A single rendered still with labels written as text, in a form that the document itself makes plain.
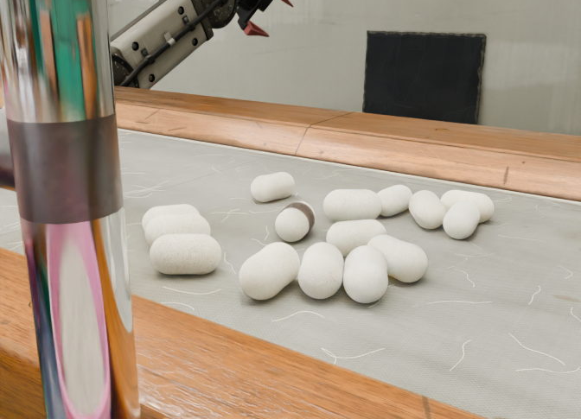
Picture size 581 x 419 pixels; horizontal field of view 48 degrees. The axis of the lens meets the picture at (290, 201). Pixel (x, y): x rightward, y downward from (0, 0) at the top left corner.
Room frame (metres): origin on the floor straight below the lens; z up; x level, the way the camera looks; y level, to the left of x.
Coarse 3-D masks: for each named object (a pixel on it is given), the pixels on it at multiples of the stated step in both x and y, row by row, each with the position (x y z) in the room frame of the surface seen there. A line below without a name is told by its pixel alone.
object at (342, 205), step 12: (336, 192) 0.38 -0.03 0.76; (348, 192) 0.38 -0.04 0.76; (360, 192) 0.38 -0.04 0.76; (372, 192) 0.38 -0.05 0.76; (324, 204) 0.38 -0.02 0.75; (336, 204) 0.38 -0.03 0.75; (348, 204) 0.38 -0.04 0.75; (360, 204) 0.38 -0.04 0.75; (372, 204) 0.38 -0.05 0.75; (336, 216) 0.38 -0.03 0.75; (348, 216) 0.38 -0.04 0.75; (360, 216) 0.38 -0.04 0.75; (372, 216) 0.38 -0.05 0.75
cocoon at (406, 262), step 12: (372, 240) 0.31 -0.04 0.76; (384, 240) 0.30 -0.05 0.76; (396, 240) 0.30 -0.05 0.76; (384, 252) 0.30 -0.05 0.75; (396, 252) 0.29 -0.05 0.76; (408, 252) 0.29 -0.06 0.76; (420, 252) 0.29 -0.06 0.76; (396, 264) 0.29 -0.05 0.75; (408, 264) 0.29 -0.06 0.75; (420, 264) 0.29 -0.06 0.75; (396, 276) 0.29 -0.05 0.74; (408, 276) 0.29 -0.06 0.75; (420, 276) 0.29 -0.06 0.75
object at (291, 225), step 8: (288, 208) 0.35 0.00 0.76; (312, 208) 0.37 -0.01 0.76; (280, 216) 0.35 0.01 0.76; (288, 216) 0.35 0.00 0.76; (296, 216) 0.35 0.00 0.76; (304, 216) 0.35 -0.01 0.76; (280, 224) 0.34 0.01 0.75; (288, 224) 0.34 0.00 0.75; (296, 224) 0.34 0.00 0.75; (304, 224) 0.35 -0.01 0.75; (280, 232) 0.34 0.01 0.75; (288, 232) 0.34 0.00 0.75; (296, 232) 0.34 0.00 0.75; (304, 232) 0.35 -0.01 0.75; (288, 240) 0.35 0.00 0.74; (296, 240) 0.35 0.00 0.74
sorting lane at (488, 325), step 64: (0, 192) 0.45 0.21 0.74; (128, 192) 0.45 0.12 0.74; (192, 192) 0.45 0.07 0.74; (320, 192) 0.45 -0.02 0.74; (512, 192) 0.44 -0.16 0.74; (128, 256) 0.33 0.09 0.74; (448, 256) 0.33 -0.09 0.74; (512, 256) 0.33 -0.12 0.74; (576, 256) 0.33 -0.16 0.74; (256, 320) 0.26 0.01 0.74; (320, 320) 0.26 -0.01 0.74; (384, 320) 0.26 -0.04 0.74; (448, 320) 0.26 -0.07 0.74; (512, 320) 0.26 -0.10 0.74; (576, 320) 0.26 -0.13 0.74; (448, 384) 0.21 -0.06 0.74; (512, 384) 0.21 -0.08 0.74; (576, 384) 0.21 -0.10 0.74
